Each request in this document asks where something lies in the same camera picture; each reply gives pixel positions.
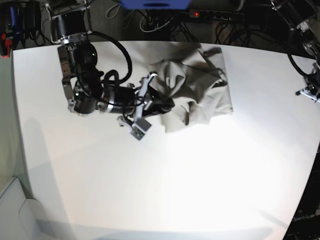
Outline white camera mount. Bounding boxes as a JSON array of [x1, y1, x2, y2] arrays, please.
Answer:
[[295, 87, 320, 103]]

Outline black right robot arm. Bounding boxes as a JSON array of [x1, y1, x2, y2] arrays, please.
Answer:
[[45, 0, 175, 118]]

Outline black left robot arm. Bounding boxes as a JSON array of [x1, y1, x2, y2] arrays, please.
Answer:
[[270, 0, 320, 103]]

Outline black power strip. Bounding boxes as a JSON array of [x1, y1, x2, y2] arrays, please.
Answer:
[[188, 9, 245, 21]]

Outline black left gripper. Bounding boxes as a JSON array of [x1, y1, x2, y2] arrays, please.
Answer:
[[304, 63, 320, 90]]

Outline red black tool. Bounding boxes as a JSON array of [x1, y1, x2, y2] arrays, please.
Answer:
[[0, 32, 12, 58]]

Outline beige t-shirt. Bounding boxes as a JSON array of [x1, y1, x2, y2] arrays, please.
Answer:
[[149, 46, 234, 133]]

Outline blue box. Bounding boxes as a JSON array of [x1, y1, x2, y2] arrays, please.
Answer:
[[120, 0, 191, 10]]

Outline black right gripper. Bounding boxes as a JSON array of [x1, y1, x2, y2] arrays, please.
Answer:
[[67, 84, 175, 118]]

